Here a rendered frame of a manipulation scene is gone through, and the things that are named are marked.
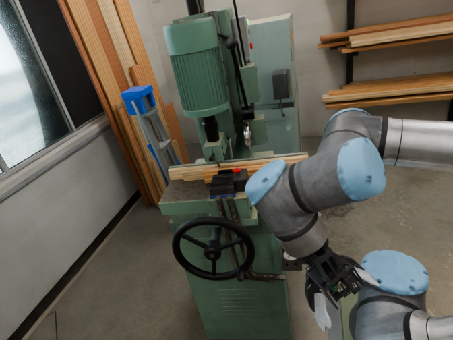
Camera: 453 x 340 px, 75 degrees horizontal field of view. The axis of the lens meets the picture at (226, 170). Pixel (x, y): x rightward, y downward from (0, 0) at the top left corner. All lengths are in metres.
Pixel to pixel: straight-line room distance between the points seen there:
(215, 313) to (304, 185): 1.24
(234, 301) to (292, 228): 1.04
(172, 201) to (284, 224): 0.72
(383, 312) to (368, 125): 0.43
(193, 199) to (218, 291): 0.51
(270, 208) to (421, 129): 0.28
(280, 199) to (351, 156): 0.13
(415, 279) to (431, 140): 0.38
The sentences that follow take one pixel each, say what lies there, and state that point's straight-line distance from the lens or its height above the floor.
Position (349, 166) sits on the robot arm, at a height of 1.30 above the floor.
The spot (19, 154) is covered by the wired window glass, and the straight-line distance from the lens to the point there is 2.29.
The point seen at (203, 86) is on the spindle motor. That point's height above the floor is 1.31.
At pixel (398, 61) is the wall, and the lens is 3.57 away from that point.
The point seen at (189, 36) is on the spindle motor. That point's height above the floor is 1.47.
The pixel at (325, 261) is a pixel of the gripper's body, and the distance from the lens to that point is 0.58.
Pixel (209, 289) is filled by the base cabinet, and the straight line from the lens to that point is 1.49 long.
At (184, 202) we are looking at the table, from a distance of 1.17.
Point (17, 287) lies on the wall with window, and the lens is 2.27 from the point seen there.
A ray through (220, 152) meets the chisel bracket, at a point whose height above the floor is 1.04.
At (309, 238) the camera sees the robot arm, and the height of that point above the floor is 1.15.
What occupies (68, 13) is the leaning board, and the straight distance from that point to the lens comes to 2.58.
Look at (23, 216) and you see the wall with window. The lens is 2.22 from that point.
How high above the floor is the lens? 1.52
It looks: 28 degrees down
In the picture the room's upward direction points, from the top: 11 degrees counter-clockwise
